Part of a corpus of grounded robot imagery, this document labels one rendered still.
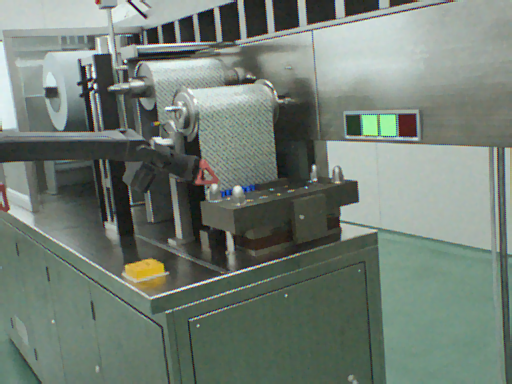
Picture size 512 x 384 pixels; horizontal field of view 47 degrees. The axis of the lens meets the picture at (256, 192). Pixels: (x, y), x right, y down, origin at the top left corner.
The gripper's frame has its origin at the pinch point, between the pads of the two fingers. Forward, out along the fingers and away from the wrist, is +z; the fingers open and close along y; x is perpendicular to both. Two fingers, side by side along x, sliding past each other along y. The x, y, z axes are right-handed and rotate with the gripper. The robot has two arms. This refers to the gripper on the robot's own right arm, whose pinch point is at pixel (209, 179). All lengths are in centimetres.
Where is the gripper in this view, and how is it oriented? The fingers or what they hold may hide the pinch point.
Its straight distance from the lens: 156.3
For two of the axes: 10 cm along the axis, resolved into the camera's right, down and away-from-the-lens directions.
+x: 3.5, -9.3, 1.3
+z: 7.5, 3.6, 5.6
